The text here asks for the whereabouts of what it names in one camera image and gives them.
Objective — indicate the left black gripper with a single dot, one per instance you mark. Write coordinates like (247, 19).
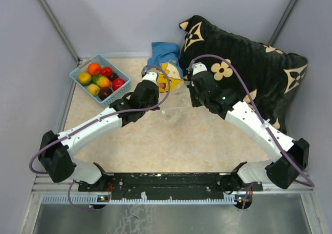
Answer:
(155, 108)

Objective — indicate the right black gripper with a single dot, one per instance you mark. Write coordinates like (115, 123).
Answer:
(192, 88)

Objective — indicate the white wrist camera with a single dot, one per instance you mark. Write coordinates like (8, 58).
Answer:
(151, 76)
(196, 68)

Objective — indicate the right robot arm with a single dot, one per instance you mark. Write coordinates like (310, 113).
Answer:
(287, 156)

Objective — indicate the dark purple toy fruit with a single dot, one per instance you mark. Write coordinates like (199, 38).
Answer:
(112, 77)

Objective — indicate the left metal corner post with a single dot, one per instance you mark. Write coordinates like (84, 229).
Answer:
(59, 30)

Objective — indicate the dark maroon toy plum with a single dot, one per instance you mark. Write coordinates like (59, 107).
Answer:
(104, 93)

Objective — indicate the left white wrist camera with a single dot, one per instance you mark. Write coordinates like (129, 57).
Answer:
(151, 76)

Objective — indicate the red toy apple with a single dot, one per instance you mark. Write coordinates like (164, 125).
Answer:
(117, 83)

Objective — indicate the blue yellow pikachu cloth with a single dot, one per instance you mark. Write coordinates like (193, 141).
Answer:
(166, 56)

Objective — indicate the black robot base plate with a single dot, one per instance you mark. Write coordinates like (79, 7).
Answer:
(164, 186)

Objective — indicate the yellow green toy citrus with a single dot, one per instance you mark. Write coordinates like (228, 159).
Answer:
(84, 79)

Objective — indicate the orange toy fruit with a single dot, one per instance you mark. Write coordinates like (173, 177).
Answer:
(94, 69)

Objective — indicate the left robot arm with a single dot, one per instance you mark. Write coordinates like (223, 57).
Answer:
(59, 150)

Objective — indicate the aluminium frame rail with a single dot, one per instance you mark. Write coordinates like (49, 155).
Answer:
(67, 190)

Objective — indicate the clear dotted zip top bag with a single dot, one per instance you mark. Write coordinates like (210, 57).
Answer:
(177, 103)

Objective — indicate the black floral pillow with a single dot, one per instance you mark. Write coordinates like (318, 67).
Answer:
(259, 74)

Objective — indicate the yellow toy lemon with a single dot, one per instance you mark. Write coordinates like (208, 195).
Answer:
(93, 89)

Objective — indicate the green orange toy mango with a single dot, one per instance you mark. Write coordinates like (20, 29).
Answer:
(101, 81)

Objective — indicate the right metal corner post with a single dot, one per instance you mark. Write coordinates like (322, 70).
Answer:
(283, 20)

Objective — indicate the metal corner post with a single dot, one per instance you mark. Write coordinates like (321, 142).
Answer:
(59, 30)
(283, 20)

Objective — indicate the blue plastic basket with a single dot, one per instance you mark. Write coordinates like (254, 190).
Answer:
(103, 63)

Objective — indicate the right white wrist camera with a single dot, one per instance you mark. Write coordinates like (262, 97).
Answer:
(196, 68)

